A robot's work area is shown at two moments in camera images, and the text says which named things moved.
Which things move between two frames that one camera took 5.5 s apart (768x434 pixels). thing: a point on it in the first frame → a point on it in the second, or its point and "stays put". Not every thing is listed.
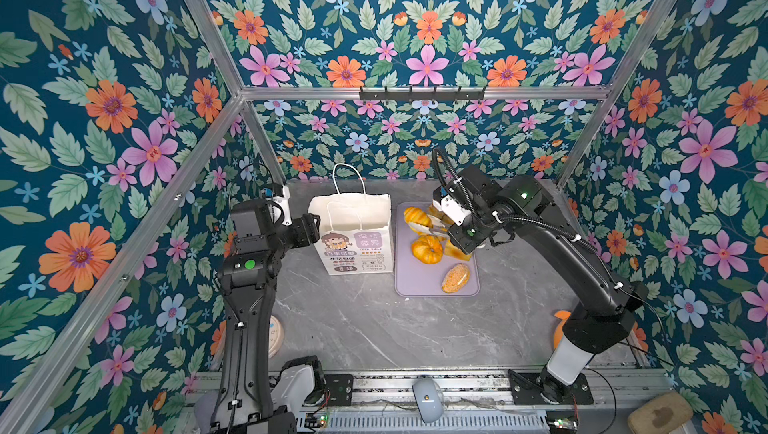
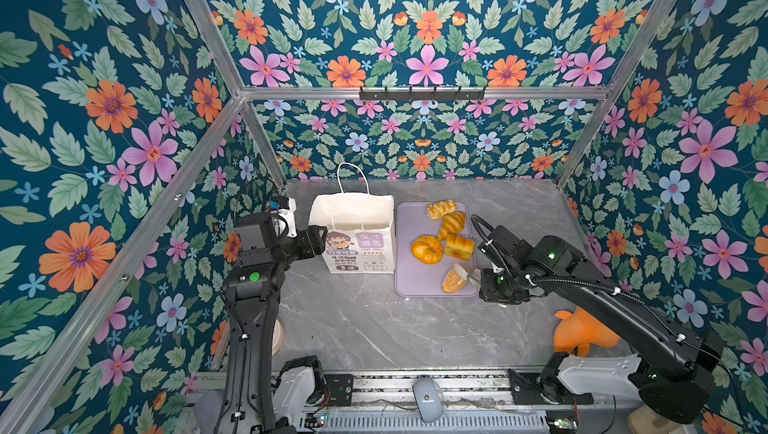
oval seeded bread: (456, 278) stays put
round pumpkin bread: (427, 249) stays put
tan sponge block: (661, 415) stays put
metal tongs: (436, 227) → (475, 279)
